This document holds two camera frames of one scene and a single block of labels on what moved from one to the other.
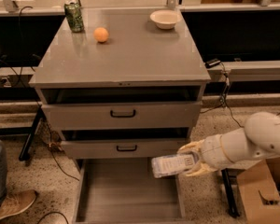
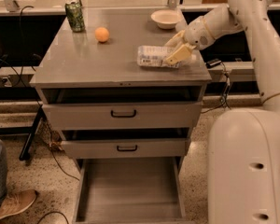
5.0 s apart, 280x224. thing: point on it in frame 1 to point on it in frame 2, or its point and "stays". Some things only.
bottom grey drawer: [124, 190] stays
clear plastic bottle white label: [167, 165] to [155, 56]
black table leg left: [29, 132] stays
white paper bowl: [165, 19] stays
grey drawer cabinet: [126, 90] stays
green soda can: [75, 16] stays
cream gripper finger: [190, 147] to [175, 40]
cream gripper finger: [203, 168] to [180, 54]
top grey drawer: [121, 107] stays
